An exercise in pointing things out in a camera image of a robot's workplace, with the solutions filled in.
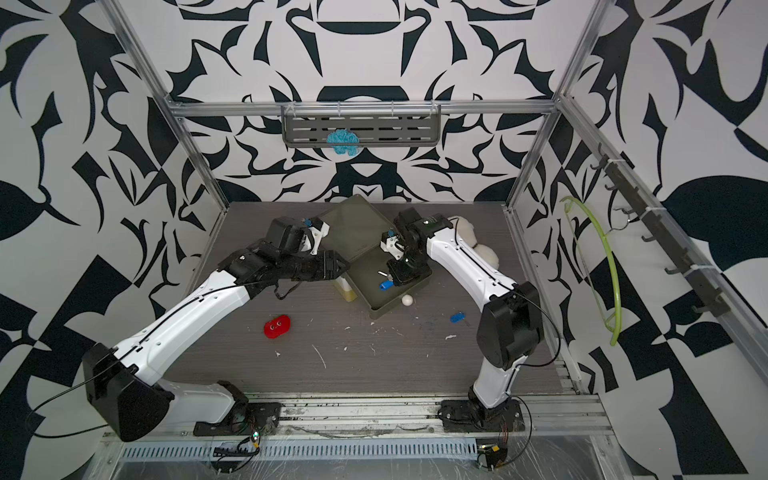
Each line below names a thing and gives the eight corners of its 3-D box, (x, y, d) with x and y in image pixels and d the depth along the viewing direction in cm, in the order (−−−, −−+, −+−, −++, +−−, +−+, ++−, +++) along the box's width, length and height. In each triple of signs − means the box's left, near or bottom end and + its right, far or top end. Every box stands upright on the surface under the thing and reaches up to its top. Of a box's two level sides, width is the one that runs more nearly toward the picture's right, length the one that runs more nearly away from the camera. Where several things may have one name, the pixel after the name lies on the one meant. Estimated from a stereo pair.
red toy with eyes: (268, 341, 88) (265, 337, 86) (264, 327, 90) (261, 323, 88) (293, 330, 90) (291, 326, 88) (289, 316, 93) (287, 312, 91)
